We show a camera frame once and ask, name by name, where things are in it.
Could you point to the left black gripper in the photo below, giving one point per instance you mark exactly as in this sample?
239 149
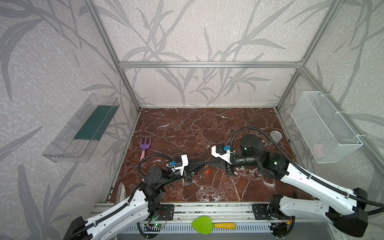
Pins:
188 171

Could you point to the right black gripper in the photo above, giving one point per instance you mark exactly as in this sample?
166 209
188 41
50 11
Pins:
227 165

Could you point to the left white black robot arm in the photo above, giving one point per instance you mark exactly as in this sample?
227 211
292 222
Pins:
144 202

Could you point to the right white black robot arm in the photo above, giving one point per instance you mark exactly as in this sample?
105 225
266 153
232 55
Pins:
332 204

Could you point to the purple pink toy rake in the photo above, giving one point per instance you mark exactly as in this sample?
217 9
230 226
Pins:
144 145

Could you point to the green yellow toy shovel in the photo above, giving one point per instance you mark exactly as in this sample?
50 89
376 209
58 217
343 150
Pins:
204 225

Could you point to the small grey metal cup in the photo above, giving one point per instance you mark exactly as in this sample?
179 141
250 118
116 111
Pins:
276 136

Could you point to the pink object in basket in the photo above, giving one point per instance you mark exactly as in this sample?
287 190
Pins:
318 150

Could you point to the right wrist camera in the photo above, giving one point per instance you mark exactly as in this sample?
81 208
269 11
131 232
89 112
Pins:
225 153

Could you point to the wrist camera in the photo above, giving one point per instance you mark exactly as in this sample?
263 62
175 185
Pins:
179 164
225 153

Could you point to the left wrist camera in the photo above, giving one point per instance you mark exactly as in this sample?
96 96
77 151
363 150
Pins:
179 164

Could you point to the aluminium front rail frame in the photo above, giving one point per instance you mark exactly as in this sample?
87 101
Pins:
241 212

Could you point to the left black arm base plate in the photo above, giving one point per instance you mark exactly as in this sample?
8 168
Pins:
166 212

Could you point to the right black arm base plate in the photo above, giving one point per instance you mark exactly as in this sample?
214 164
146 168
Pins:
261 212

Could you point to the left circuit board with wires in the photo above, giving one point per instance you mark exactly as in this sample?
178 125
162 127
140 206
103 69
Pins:
156 224

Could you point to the circuit board with wires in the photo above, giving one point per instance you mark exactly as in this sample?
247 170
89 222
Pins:
156 224
281 230

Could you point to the right circuit board with wires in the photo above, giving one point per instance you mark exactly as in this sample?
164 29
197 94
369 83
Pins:
281 230

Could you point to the white wire mesh basket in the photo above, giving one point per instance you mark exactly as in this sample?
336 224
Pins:
320 122

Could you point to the clear plastic wall shelf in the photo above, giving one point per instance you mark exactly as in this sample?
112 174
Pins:
79 138

